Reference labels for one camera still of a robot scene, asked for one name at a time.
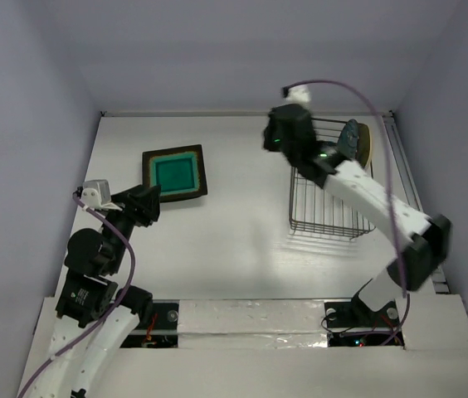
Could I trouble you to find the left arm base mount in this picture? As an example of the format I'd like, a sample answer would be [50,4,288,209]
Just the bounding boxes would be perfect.
[150,301,179,335]

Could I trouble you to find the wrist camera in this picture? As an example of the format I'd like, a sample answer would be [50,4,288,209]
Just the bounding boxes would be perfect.
[285,85,311,107]
[76,179,113,211]

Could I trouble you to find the metal rail on right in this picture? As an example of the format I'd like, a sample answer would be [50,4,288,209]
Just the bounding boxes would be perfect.
[383,111,451,294]

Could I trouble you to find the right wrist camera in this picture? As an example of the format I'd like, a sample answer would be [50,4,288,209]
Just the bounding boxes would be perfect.
[285,85,311,107]

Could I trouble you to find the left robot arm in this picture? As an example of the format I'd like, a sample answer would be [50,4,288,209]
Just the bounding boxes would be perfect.
[18,179,161,397]

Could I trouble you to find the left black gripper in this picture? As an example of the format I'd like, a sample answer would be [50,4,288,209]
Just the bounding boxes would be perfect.
[104,182,161,271]

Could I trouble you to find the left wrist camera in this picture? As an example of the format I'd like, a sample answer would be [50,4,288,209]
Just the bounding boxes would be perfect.
[76,179,113,211]

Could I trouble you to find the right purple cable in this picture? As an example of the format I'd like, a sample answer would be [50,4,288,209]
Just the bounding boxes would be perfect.
[282,79,410,347]

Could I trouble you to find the tan round plate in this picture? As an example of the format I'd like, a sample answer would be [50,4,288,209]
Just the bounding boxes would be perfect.
[356,124,373,169]

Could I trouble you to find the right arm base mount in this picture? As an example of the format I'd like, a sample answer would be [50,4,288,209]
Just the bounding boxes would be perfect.
[324,301,400,330]

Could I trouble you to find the wire dish rack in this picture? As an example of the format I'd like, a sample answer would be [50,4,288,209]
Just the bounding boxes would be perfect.
[288,118,374,240]

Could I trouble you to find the purple cable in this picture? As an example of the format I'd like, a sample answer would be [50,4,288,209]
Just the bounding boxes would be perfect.
[16,190,138,398]
[282,79,410,347]

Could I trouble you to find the teal square plate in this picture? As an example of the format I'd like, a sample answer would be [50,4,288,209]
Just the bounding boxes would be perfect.
[142,144,208,203]

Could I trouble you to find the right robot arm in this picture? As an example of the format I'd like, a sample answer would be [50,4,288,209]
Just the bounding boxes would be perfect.
[263,104,452,325]

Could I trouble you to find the dark patterned round plate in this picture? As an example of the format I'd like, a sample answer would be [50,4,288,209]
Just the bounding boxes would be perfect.
[337,119,359,159]

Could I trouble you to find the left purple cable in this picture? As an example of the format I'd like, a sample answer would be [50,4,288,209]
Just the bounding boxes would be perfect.
[16,190,138,398]

